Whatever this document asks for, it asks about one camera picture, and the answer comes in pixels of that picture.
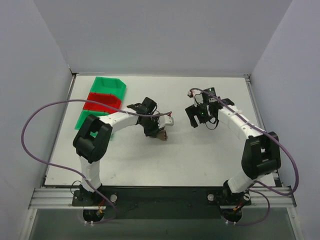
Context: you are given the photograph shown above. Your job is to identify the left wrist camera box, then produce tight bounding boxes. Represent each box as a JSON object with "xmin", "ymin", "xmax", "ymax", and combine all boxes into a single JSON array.
[{"xmin": 159, "ymin": 115, "xmax": 174, "ymax": 128}]

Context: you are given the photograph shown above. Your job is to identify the green plastic bin far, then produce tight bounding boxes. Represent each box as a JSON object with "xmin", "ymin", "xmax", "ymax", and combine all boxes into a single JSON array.
[{"xmin": 90, "ymin": 76, "xmax": 127, "ymax": 100}]

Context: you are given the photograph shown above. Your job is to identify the aluminium front frame rail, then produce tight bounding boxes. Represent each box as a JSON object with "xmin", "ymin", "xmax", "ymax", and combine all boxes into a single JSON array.
[{"xmin": 29, "ymin": 186, "xmax": 297, "ymax": 209}]

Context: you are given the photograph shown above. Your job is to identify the red plastic bin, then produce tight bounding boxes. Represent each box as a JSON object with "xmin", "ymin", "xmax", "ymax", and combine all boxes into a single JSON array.
[{"xmin": 82, "ymin": 92, "xmax": 122, "ymax": 114}]

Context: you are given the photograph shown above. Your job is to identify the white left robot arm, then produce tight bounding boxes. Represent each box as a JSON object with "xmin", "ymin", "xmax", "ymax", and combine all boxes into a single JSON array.
[{"xmin": 72, "ymin": 97, "xmax": 172, "ymax": 206}]

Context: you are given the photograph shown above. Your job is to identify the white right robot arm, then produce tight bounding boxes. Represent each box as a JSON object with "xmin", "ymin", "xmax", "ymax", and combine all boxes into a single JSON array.
[{"xmin": 185, "ymin": 93, "xmax": 281, "ymax": 204}]

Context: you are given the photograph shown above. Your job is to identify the green plastic bin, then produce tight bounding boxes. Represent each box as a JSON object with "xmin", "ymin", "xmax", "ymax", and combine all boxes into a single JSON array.
[
  {"xmin": 90, "ymin": 76, "xmax": 127, "ymax": 100},
  {"xmin": 72, "ymin": 110, "xmax": 114, "ymax": 141}
]

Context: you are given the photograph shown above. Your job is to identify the green plastic bin near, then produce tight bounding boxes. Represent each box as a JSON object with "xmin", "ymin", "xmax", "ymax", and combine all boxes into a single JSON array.
[{"xmin": 72, "ymin": 110, "xmax": 114, "ymax": 141}]

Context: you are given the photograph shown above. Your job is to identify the tan sock with striped cuff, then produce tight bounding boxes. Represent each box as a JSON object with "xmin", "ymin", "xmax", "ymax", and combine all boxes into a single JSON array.
[{"xmin": 156, "ymin": 129, "xmax": 168, "ymax": 141}]

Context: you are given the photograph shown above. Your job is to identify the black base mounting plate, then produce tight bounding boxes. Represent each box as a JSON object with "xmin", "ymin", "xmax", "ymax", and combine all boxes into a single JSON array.
[{"xmin": 71, "ymin": 186, "xmax": 251, "ymax": 223}]

